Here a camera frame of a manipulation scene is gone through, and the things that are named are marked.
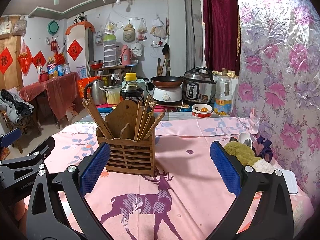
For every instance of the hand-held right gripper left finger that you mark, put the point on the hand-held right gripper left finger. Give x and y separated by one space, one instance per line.
96 167

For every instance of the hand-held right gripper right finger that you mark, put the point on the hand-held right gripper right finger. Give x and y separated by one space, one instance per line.
225 167

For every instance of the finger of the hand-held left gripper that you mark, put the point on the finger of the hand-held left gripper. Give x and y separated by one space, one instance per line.
32 157
10 137

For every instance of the wooden chopstick holder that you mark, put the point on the wooden chopstick holder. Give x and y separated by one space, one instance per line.
130 155

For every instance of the bunch of wooden chopsticks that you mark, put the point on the bunch of wooden chopsticks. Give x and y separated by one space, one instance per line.
142 120

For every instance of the person's left hand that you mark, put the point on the person's left hand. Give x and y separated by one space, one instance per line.
18 212

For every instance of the red printed box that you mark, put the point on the red printed box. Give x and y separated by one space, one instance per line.
4 153

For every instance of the rattan chair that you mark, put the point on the rattan chair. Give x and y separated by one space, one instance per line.
25 130

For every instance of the olive and cream plush sock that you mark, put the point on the olive and cream plush sock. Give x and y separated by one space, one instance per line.
240 152

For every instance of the pile of dark clothes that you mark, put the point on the pile of dark clothes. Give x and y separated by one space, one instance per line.
13 103

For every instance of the pink deer print bedsheet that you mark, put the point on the pink deer print bedsheet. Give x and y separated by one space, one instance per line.
190 180

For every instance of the dark purple scrunchie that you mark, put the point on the dark purple scrunchie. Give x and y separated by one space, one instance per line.
262 148

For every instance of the pink cloth piece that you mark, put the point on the pink cloth piece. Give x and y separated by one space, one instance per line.
252 122

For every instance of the wooden door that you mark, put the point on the wooden door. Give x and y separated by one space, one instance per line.
13 80

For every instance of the cardboard box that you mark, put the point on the cardboard box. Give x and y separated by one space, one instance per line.
71 112

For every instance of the red and white bowl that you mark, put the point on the red and white bowl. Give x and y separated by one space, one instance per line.
202 112

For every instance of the red cloth covered table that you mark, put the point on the red cloth covered table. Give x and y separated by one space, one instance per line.
57 92

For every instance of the white plastic box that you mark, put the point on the white plastic box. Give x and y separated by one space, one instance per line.
290 182

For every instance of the clear cooking oil bottle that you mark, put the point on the clear cooking oil bottle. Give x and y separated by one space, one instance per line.
223 97

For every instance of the cream pot with steel lid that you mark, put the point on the cream pot with steel lid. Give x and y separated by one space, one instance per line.
112 96

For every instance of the steel electric kettle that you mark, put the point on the steel electric kettle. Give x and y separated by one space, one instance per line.
97 93

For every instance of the small white bottle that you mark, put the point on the small white bottle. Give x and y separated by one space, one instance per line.
40 69

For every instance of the red diamond paper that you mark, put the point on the red diamond paper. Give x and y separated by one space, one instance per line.
75 50
39 60
5 61

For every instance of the red plastic bag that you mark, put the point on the red plastic bag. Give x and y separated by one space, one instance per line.
25 60

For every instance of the oil jug with blue label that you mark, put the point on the oil jug with blue label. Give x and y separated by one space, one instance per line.
52 68

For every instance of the red gift box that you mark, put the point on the red gift box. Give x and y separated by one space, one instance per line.
83 86

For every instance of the silver electric pressure cooker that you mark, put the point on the silver electric pressure cooker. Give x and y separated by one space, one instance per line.
197 87

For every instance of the soy sauce bottle yellow cap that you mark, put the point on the soy sauce bottle yellow cap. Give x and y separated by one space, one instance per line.
131 90

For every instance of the white induction cooker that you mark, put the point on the white induction cooker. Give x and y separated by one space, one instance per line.
167 95

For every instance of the pale green rice cooker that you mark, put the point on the pale green rice cooker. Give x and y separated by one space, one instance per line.
147 87

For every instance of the red basin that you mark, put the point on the red basin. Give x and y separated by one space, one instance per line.
97 65

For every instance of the red paper ornament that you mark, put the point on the red paper ornament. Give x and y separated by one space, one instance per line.
54 44

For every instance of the brown frying pan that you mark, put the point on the brown frying pan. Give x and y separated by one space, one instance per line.
166 81

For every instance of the pink thermos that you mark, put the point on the pink thermos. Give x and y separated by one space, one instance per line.
126 56

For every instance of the white refrigerator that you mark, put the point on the white refrigerator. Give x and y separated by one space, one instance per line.
85 50

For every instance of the tiered food container green lid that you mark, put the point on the tiered food container green lid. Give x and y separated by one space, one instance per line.
110 52

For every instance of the green plastic basin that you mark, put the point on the green plastic basin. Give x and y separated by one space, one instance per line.
54 27

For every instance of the white tote bag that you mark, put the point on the white tote bag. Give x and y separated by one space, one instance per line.
137 49

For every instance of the black pouch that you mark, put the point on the black pouch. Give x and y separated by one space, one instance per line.
165 50

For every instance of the panda plush toy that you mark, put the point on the panda plush toy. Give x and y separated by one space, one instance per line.
79 18

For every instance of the dark red curtain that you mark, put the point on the dark red curtain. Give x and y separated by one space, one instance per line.
220 30

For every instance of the beige plush hanging bag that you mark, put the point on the beige plush hanging bag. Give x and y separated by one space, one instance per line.
129 33

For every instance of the plastic bag with yellow contents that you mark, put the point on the plastic bag with yellow contents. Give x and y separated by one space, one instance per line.
110 26

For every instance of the clear plastic bag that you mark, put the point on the clear plastic bag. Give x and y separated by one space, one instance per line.
142 31

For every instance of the white plastic bag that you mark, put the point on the white plastic bag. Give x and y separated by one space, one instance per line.
158 28

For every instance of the floral pink wall covering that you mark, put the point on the floral pink wall covering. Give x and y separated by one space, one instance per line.
280 67

